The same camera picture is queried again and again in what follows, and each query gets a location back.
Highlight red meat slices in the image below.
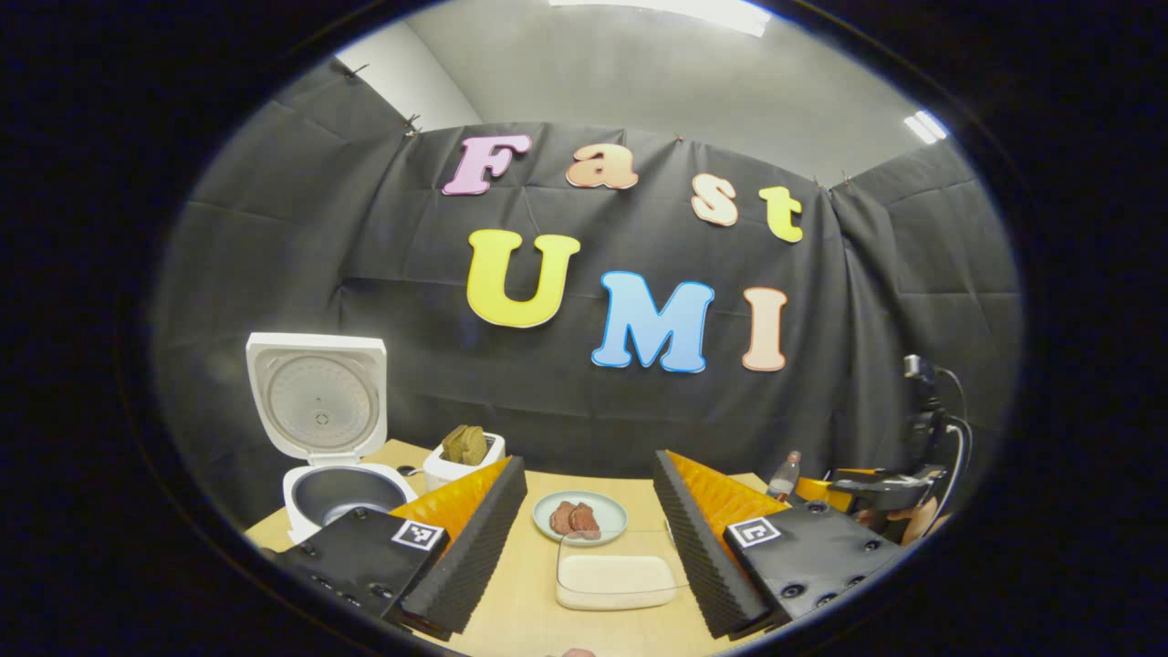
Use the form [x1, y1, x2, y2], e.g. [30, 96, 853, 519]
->
[548, 500, 602, 541]

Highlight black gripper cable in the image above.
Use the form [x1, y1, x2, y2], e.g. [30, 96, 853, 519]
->
[931, 365, 975, 512]

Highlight white toaster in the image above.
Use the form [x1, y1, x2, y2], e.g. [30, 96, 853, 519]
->
[422, 432, 506, 492]

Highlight clear rice container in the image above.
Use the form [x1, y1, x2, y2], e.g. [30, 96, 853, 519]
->
[555, 529, 692, 611]

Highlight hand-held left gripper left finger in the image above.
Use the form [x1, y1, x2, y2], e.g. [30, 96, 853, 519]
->
[278, 456, 528, 642]

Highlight brown bread slice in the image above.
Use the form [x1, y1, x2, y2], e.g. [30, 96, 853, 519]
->
[441, 424, 489, 466]

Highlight small ceiling light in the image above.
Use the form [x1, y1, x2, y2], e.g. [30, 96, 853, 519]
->
[903, 109, 950, 145]

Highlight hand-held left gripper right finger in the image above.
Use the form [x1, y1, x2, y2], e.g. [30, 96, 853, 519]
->
[650, 449, 913, 640]

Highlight clear plastic bottle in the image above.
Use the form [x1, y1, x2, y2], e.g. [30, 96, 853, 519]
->
[766, 450, 803, 503]

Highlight green plate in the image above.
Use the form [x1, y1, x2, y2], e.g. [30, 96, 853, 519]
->
[532, 490, 630, 547]

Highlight ceiling light panel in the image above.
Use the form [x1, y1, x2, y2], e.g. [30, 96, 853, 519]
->
[547, 0, 772, 37]

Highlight white rice cooker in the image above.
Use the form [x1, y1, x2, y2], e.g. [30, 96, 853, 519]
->
[245, 332, 419, 546]

